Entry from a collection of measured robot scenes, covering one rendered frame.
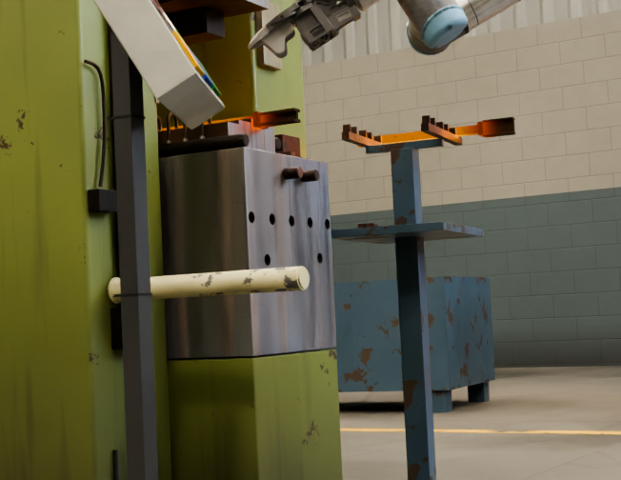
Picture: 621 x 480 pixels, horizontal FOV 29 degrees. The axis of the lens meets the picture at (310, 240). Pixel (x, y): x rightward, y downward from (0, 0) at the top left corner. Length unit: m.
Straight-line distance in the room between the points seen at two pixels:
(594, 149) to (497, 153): 0.89
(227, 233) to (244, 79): 0.59
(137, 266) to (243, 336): 0.46
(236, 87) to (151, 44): 1.03
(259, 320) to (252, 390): 0.15
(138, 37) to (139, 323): 0.50
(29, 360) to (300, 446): 0.63
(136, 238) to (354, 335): 4.43
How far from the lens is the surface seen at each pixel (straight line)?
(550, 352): 10.49
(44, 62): 2.50
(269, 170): 2.60
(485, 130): 3.18
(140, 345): 2.11
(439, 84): 11.03
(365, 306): 6.45
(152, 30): 2.01
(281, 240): 2.62
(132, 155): 2.13
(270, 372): 2.56
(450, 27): 2.21
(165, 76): 1.99
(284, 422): 2.61
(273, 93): 3.06
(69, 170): 2.43
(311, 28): 2.22
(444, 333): 6.29
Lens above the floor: 0.55
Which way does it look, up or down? 4 degrees up
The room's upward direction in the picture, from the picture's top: 3 degrees counter-clockwise
